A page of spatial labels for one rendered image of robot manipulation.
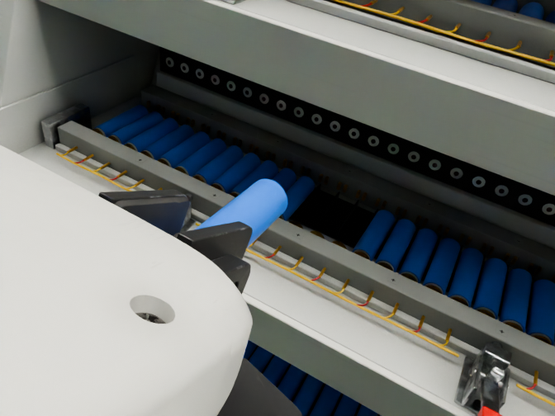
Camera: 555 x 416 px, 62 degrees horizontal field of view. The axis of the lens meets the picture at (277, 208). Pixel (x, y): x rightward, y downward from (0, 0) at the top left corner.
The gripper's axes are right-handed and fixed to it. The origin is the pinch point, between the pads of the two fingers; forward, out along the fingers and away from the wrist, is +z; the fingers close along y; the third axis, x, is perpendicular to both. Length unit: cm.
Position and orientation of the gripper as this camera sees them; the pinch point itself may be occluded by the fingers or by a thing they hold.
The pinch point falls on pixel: (167, 257)
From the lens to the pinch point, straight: 14.7
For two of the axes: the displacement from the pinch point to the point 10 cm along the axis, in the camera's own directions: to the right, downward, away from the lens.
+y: -8.7, -4.0, 2.9
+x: -3.6, 9.1, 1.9
